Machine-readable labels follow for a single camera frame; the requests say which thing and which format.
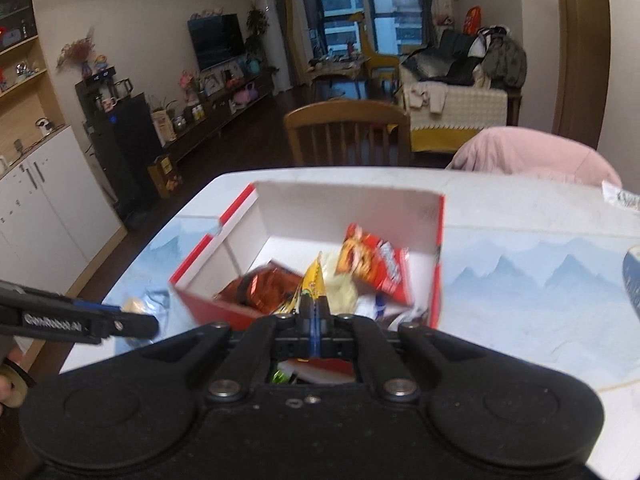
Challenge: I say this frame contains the white tower air conditioner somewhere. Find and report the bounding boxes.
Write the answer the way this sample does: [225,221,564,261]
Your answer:
[257,0,293,96]

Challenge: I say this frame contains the gold foil packet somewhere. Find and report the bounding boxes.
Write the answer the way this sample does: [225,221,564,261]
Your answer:
[320,252,361,313]

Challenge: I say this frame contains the pink cloth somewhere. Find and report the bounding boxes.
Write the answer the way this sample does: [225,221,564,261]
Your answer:
[446,126,623,191]

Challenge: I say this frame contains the black cabinet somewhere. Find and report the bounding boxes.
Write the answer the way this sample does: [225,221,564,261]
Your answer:
[75,67,163,221]

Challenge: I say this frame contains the wooden chair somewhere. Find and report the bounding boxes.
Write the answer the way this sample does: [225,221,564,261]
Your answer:
[284,100,412,168]

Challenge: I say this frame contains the flat screen television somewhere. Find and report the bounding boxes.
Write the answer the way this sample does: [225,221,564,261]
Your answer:
[187,14,247,72]

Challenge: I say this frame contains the wooden wall shelf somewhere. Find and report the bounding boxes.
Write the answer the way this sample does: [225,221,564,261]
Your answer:
[0,0,66,161]

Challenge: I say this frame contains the green potted plant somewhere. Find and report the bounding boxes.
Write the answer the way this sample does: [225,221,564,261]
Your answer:
[246,6,271,53]

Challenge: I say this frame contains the white cupboard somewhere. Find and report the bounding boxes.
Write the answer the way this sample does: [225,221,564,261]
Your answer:
[0,125,126,296]

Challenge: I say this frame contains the white printed wrapper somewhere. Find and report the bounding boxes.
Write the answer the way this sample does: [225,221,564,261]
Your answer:
[602,180,640,211]

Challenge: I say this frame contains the wooden door frame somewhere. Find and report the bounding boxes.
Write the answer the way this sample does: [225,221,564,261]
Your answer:
[552,0,615,151]

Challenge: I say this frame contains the yellow giraffe figure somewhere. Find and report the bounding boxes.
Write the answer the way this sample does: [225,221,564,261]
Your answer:
[350,10,401,81]

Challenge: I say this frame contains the red yellow snack packet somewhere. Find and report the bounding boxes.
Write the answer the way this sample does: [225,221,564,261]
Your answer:
[334,223,413,306]

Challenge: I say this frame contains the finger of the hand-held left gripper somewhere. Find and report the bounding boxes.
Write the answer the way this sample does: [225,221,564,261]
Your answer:
[0,307,161,345]
[0,280,121,313]

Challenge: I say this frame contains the red cardboard box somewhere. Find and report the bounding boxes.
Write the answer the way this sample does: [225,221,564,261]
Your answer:
[169,180,446,331]

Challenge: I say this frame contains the coffee table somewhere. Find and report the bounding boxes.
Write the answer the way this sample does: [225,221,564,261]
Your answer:
[305,57,371,101]

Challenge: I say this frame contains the light blue biscuit packet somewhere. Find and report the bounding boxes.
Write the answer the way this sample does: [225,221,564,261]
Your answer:
[105,287,173,346]

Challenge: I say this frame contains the glass balcony door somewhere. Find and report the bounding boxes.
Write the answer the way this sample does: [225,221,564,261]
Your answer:
[298,0,426,61]

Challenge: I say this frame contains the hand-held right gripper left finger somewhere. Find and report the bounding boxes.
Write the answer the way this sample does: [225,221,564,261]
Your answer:
[75,297,315,403]

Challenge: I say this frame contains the red bag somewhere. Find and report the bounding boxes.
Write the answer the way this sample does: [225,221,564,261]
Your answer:
[462,6,483,36]

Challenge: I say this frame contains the sofa with clothes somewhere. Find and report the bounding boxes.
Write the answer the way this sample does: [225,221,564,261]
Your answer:
[399,27,526,153]

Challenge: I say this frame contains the dried flower vase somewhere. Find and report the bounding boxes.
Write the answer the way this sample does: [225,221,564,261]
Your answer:
[57,30,97,80]

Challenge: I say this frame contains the person's left hand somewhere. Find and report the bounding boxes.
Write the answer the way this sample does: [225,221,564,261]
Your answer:
[0,355,38,411]

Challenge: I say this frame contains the beige paper bag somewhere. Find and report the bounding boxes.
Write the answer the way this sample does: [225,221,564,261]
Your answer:
[150,107,177,148]

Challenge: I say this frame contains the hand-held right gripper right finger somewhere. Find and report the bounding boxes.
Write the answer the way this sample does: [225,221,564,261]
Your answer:
[317,297,561,405]

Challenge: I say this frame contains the pink toy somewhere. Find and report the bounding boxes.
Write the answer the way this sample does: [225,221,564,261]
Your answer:
[234,85,260,109]

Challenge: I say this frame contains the dark wooden media console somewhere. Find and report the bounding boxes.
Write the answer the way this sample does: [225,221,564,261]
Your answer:
[165,72,278,161]

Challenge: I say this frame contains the brown cardboard box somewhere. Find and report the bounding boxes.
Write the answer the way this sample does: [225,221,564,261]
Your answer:
[147,154,183,200]

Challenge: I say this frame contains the copper foil snack bag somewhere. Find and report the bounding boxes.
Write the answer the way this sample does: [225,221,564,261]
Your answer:
[217,260,303,318]

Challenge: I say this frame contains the blue ceramic bowl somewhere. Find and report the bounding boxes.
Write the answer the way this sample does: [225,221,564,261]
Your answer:
[621,245,640,321]

